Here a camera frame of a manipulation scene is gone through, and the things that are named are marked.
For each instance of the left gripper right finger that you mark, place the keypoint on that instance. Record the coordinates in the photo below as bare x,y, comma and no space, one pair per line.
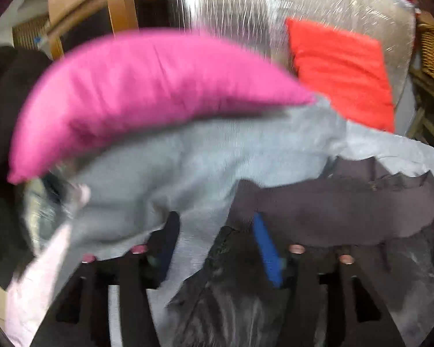
271,260

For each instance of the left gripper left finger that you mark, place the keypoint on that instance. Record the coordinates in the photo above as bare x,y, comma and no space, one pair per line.
161,247

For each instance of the dark grey puffer jacket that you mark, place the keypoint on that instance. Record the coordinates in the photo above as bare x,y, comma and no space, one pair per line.
358,246

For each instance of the black clothes pile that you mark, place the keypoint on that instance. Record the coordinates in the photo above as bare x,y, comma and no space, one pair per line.
19,71

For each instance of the light grey bed sheet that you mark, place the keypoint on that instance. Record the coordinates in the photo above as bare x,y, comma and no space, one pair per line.
192,169

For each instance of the pink pillow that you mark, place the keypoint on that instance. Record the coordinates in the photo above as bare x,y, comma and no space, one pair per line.
141,79

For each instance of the red pillow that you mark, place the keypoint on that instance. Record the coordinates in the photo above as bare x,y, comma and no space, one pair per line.
346,67

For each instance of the silver foil insulation mat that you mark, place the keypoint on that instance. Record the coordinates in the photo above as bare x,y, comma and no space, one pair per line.
259,25

